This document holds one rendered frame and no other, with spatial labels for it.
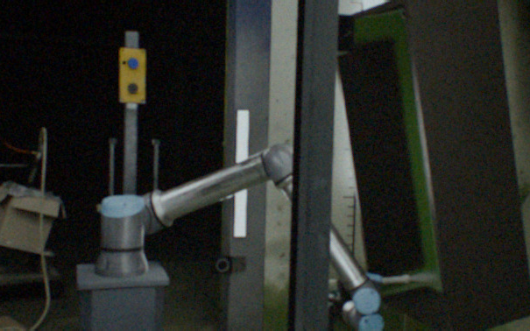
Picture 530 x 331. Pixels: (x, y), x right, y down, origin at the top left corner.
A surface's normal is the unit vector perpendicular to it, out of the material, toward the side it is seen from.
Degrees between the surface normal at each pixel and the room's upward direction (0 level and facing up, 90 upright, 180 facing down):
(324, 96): 90
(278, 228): 90
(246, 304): 90
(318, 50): 90
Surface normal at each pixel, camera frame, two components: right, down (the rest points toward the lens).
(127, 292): 0.29, 0.06
